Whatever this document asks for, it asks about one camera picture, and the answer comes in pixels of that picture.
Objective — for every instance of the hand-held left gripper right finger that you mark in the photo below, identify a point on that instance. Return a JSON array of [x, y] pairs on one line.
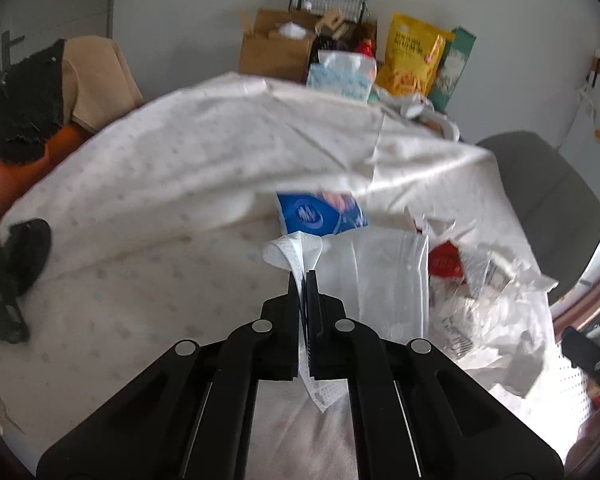
[[311, 310]]

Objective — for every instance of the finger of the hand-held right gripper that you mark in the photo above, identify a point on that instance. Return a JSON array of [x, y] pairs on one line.
[[590, 355]]

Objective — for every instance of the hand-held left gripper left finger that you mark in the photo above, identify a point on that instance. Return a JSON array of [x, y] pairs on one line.
[[294, 320]]

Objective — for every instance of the white tissue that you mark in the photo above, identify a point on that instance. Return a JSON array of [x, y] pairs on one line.
[[292, 250]]

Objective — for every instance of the white paper pile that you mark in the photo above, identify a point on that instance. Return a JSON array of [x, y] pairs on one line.
[[500, 330]]

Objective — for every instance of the blue tissue packet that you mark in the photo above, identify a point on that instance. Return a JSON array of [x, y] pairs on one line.
[[305, 215]]

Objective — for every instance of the pink curtain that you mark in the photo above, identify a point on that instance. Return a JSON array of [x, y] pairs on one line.
[[590, 310]]

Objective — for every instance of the red wrapper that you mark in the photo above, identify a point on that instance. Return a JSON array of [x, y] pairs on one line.
[[445, 262]]

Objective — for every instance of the grey chair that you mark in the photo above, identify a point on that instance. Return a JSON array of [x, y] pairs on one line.
[[545, 185]]

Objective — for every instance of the white dotted tablecloth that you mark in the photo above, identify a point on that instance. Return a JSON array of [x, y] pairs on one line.
[[180, 160]]

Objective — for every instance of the light blue refrigerator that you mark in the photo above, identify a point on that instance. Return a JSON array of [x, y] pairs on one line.
[[595, 130]]

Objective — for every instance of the white game controller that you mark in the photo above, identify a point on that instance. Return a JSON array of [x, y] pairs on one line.
[[432, 117]]

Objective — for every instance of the blue tissue box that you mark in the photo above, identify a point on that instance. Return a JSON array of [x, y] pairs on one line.
[[337, 80]]

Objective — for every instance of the open cardboard box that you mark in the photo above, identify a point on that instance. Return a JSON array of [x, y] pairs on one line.
[[272, 55]]

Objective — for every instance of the red bottle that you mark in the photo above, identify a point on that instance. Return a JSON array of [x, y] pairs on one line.
[[365, 49]]

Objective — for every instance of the yellow snack bag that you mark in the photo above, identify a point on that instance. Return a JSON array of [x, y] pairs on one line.
[[405, 60]]

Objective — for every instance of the black pouch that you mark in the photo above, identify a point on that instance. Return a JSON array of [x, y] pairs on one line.
[[30, 250]]

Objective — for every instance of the green carton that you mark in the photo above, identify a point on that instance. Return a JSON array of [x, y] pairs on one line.
[[455, 70]]

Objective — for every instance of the black stand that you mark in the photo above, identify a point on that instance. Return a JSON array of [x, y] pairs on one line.
[[0, 300]]

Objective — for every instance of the orange seat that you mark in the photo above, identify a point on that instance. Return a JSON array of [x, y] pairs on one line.
[[55, 142]]

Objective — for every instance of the beige chair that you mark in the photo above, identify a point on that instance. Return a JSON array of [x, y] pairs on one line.
[[100, 80]]

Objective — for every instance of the black cloth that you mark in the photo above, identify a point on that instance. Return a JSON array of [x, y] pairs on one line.
[[25, 110]]

